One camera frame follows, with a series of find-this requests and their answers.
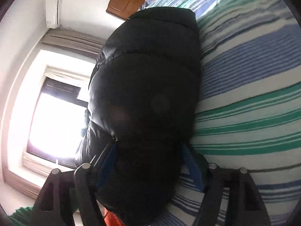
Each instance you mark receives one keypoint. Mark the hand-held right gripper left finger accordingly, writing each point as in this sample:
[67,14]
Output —
[107,167]

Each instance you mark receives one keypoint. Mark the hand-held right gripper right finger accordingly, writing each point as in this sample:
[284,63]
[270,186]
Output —
[192,167]

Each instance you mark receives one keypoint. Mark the black puffer jacket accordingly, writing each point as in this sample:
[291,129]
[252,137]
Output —
[145,87]

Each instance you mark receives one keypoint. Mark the orange cloth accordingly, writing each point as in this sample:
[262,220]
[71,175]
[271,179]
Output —
[112,219]

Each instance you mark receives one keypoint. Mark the window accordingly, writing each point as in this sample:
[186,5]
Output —
[56,117]

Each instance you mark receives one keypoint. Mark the striped bed sheet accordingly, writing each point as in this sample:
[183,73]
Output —
[247,87]

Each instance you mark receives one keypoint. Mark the green cloth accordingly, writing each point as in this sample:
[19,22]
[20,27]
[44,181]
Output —
[22,214]

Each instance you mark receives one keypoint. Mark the grey curtain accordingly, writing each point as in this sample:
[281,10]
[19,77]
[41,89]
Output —
[70,40]

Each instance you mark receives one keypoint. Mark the white air conditioner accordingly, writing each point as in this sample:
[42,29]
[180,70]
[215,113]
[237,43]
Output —
[53,10]

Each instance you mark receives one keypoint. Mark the wooden headboard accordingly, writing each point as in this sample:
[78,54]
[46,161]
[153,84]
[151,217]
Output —
[127,0]

